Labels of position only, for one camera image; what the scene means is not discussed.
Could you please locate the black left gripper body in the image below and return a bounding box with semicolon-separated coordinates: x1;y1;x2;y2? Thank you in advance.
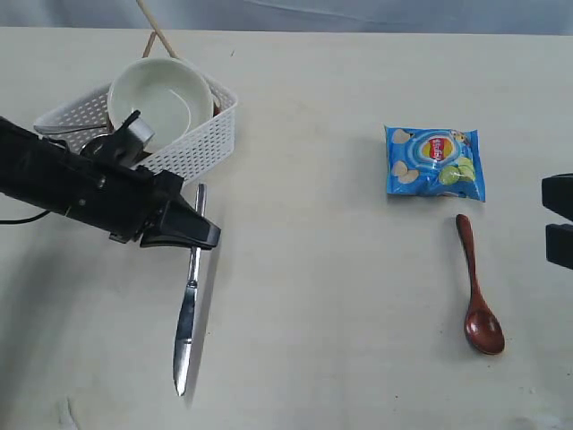
62;154;184;244

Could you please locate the silver table knife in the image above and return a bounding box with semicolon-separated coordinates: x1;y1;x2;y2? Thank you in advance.
172;183;209;398

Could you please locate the blue chips bag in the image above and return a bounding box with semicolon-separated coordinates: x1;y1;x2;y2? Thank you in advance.
384;126;486;202

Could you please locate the dark red wooden spoon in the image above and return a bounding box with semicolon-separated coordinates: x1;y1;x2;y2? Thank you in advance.
455;214;505;356

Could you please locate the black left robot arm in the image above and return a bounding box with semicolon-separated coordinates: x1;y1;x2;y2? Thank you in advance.
1;112;220;250

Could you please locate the stainless steel cup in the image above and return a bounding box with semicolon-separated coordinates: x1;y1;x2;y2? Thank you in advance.
80;133;112;158

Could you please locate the white perforated plastic basket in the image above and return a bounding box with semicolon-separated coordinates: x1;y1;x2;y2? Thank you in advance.
33;61;237;184

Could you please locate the white ceramic bowl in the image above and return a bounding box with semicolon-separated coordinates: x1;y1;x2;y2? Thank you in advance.
107;58;214;152

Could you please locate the light wooden chopstick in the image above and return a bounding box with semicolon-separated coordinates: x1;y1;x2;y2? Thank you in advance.
136;0;179;59

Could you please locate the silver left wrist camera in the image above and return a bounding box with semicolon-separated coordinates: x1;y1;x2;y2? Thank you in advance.
104;110;155;167

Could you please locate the black cable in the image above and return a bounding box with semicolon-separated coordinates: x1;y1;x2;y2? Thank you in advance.
0;210;48;225

